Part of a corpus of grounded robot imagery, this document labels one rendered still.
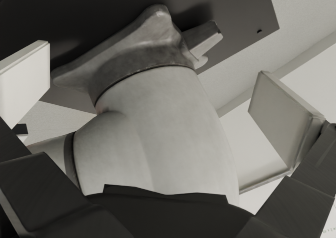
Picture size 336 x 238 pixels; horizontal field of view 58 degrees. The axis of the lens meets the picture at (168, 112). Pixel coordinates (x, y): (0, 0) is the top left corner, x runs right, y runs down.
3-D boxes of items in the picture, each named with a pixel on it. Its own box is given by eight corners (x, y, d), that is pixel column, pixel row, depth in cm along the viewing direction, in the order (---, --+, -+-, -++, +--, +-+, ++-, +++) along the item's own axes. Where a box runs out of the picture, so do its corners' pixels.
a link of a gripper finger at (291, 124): (311, 115, 13) (328, 117, 13) (258, 69, 19) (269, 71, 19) (290, 173, 14) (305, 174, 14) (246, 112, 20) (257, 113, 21)
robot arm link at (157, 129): (198, 98, 52) (254, 227, 44) (97, 134, 51) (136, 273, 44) (201, 48, 36) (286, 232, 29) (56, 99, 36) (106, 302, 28)
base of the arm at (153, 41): (228, 42, 50) (243, 71, 48) (121, 103, 57) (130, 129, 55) (189, -21, 33) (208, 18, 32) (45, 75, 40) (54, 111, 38)
